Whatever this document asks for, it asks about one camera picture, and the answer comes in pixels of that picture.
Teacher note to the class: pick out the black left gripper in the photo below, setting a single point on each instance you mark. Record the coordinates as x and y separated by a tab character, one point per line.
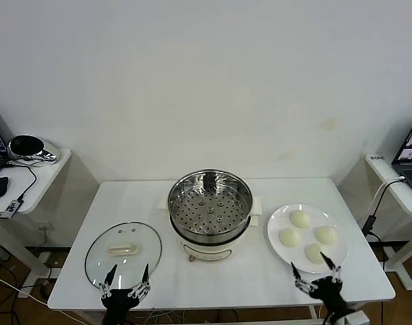
119	301

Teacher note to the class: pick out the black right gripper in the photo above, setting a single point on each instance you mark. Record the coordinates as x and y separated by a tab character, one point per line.
328	291

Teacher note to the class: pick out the white steamed baozi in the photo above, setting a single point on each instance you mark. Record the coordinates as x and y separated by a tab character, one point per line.
300	218
325	234
314	254
290	237

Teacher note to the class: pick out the round glass pot lid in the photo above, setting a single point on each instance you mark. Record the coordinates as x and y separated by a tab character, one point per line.
138	233

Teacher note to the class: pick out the perforated steel steamer basket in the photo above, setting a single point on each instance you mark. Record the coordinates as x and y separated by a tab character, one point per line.
209	210

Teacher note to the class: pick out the round white plate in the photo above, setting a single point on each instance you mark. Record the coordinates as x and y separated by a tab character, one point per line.
280	220

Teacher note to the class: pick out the white electric cooker base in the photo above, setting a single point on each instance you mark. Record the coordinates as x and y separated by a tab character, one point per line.
209	252

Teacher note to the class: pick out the white side table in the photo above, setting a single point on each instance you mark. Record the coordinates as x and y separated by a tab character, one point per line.
46	176
400	196

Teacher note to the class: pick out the small white printed label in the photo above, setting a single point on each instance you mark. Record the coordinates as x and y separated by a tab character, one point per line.
377	157

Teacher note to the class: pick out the grey usb hub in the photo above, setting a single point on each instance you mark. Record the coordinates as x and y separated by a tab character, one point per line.
10	208

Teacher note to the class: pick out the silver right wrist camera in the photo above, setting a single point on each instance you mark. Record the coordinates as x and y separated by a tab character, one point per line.
355	318

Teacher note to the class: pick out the white wall socket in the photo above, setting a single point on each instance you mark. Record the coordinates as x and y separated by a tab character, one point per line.
45	226

